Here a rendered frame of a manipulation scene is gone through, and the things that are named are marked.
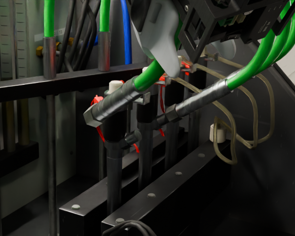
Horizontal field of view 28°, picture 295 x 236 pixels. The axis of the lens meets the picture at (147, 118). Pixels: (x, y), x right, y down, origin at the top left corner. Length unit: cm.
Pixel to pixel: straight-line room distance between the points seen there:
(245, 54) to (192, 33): 56
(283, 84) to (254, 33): 55
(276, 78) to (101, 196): 35
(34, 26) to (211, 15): 67
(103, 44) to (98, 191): 23
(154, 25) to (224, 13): 11
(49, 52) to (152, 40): 40
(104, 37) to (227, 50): 43
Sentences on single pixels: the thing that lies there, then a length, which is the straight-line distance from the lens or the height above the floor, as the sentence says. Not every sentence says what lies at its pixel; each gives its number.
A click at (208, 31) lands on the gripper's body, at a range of 36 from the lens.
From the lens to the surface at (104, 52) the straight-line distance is 88.
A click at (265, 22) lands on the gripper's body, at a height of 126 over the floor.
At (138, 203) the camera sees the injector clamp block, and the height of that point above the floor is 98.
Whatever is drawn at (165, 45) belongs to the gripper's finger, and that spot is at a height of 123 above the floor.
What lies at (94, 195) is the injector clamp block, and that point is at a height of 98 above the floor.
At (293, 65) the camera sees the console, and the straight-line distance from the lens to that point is 135.
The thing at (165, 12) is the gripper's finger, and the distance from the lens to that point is 43.
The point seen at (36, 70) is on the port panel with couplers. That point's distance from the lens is 102.
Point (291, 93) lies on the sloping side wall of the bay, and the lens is 94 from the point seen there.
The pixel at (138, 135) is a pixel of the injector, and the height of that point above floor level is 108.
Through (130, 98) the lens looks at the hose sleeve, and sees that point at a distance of 53.
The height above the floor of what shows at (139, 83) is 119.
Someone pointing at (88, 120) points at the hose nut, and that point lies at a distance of 59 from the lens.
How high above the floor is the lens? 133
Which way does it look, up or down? 19 degrees down
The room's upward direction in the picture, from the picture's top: 2 degrees clockwise
